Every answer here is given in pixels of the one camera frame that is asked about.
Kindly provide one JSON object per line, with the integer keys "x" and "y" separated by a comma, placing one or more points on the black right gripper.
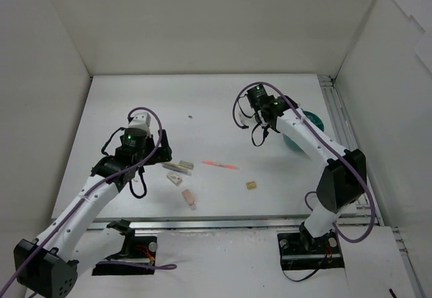
{"x": 256, "y": 94}

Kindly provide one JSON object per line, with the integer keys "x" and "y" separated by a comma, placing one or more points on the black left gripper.
{"x": 162, "y": 150}

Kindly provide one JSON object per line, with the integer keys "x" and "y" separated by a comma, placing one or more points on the orange slim pen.
{"x": 221, "y": 165}

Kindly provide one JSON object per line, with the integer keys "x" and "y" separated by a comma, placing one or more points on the yellow slim pen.
{"x": 175, "y": 167}

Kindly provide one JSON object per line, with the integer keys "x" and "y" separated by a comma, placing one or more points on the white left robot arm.
{"x": 50, "y": 264}

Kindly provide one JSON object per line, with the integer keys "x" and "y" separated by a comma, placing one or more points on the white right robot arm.
{"x": 343, "y": 172}

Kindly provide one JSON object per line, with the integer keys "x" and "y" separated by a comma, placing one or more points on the grey white eraser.
{"x": 186, "y": 164}

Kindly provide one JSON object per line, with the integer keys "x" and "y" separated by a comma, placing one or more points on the purple slim pen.
{"x": 188, "y": 174}

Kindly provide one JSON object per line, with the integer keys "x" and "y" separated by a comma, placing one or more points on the white staples box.
{"x": 174, "y": 177}

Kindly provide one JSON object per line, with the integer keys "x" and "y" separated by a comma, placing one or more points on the teal round pen holder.
{"x": 297, "y": 136}

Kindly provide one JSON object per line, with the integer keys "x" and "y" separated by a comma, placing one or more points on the small yellow eraser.
{"x": 251, "y": 185}

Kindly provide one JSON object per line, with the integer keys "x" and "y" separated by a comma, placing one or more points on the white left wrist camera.
{"x": 140, "y": 120}

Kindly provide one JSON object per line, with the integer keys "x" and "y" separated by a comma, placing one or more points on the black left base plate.
{"x": 141, "y": 250}

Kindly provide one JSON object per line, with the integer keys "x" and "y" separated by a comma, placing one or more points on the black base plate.
{"x": 325, "y": 253}
{"x": 141, "y": 250}

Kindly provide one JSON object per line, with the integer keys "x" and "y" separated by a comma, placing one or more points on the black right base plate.
{"x": 325, "y": 253}

